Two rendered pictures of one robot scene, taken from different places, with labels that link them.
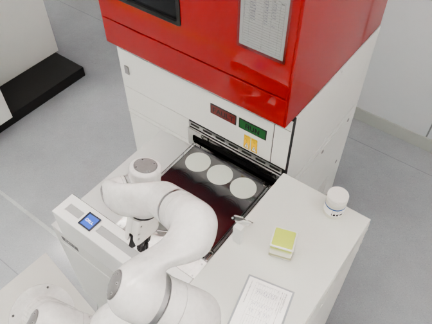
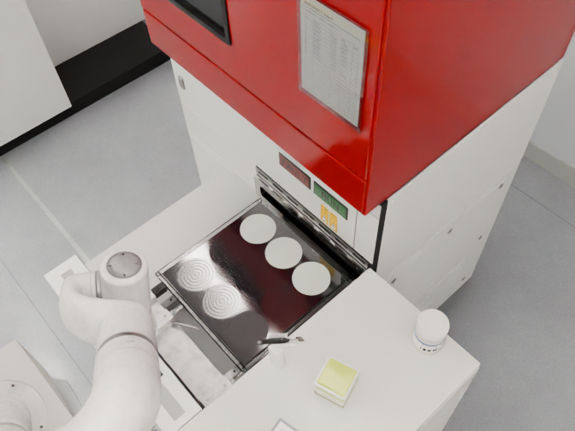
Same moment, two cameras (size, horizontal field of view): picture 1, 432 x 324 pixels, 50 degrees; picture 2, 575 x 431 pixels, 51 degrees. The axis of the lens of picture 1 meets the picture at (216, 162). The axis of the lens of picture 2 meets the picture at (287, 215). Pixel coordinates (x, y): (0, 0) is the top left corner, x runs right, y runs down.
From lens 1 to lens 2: 0.38 m
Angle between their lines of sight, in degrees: 10
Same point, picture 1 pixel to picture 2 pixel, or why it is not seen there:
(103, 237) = not seen: hidden behind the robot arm
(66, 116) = (140, 112)
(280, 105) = (357, 185)
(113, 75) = not seen: hidden behind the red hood
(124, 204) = (74, 325)
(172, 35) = (222, 55)
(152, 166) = (132, 268)
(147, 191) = (102, 315)
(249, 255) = (287, 388)
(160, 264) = not seen: outside the picture
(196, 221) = (113, 410)
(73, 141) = (143, 148)
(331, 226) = (417, 364)
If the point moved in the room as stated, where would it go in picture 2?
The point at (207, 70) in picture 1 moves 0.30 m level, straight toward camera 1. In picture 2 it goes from (266, 112) to (237, 221)
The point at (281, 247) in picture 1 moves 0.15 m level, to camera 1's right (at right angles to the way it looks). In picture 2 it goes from (328, 391) to (400, 404)
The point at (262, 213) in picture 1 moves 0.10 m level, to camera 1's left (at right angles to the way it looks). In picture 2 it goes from (323, 326) to (281, 319)
